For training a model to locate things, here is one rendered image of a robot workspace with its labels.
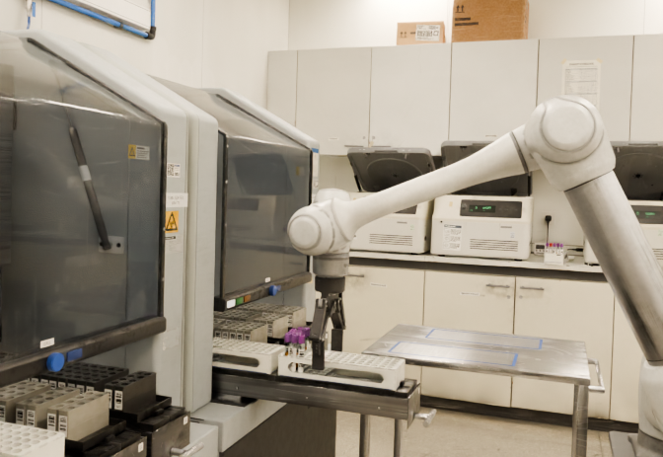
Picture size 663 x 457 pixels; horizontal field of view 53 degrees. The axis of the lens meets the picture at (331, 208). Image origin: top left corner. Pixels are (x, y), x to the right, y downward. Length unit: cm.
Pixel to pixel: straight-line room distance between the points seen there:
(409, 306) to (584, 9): 215
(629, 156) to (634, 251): 271
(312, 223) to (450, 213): 256
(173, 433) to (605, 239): 92
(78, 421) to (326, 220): 60
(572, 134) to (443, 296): 269
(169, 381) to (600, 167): 100
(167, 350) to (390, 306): 260
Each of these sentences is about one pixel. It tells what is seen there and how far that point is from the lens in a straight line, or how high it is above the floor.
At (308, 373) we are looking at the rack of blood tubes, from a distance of 164.
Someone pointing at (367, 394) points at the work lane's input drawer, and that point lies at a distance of 158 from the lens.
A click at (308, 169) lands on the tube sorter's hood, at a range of 217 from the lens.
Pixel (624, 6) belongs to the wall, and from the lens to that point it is 461.
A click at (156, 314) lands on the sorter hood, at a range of 144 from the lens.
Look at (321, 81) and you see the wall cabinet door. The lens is 443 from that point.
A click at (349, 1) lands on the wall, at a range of 486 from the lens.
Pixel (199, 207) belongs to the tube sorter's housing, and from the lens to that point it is 158.
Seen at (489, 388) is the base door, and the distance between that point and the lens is 397.
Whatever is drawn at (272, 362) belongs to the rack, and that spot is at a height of 84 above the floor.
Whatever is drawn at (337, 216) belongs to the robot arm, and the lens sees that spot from 141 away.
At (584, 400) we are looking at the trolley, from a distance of 184.
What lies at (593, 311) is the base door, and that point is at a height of 66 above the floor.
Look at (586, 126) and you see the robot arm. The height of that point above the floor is 140.
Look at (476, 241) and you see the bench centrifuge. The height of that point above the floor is 100.
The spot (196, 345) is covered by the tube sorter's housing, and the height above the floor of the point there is 90.
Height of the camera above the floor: 127
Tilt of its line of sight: 2 degrees down
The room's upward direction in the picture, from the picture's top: 2 degrees clockwise
